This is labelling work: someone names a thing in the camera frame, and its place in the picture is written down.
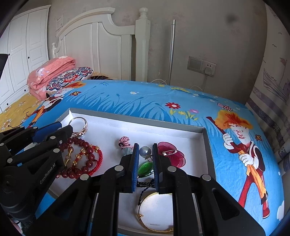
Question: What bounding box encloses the white pearl earring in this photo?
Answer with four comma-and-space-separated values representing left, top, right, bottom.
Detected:
139, 146, 152, 159

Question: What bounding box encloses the dark red bead bracelet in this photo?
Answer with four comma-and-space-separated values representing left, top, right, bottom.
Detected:
58, 137, 96, 179

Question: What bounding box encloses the silver metal pole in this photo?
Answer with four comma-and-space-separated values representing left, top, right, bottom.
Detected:
168, 19, 176, 85

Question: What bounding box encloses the white wardrobe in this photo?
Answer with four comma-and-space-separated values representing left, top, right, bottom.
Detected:
0, 5, 51, 112

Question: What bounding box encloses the gold bangle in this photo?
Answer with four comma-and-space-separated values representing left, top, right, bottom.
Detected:
137, 192, 173, 233

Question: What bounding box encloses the patterned round cushion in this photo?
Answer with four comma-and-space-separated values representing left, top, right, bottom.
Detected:
46, 67, 93, 94

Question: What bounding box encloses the white bed headboard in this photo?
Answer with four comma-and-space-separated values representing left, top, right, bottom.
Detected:
52, 7, 150, 82

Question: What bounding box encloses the grey shallow tray box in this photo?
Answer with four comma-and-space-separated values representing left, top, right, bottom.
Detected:
57, 108, 215, 235

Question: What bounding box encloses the wall socket with plug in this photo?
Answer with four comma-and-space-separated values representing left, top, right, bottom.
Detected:
187, 56, 217, 77

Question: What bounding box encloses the black flower brooch gold clip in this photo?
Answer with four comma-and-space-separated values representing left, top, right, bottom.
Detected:
68, 117, 88, 137

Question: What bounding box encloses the green pendant black cord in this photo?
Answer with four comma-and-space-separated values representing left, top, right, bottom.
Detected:
136, 158, 157, 206

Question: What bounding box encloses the pale jade pendant pink knot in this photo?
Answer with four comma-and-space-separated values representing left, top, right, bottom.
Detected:
119, 136, 133, 156

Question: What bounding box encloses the yellow floral bed sheet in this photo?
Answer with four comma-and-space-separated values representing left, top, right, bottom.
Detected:
0, 93, 42, 132

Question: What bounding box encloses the blue cartoon tablecloth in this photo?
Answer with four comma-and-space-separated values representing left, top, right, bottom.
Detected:
24, 81, 284, 235

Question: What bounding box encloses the gold bamboo link bracelet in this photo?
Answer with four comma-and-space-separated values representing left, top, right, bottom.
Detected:
63, 145, 100, 167

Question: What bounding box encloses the red flower hair clip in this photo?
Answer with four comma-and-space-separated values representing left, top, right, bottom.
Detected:
157, 142, 186, 168

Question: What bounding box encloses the ship print curtain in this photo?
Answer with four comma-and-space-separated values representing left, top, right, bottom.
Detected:
245, 4, 290, 180

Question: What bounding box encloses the pink folded blanket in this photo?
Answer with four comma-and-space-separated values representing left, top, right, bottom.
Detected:
26, 56, 76, 101

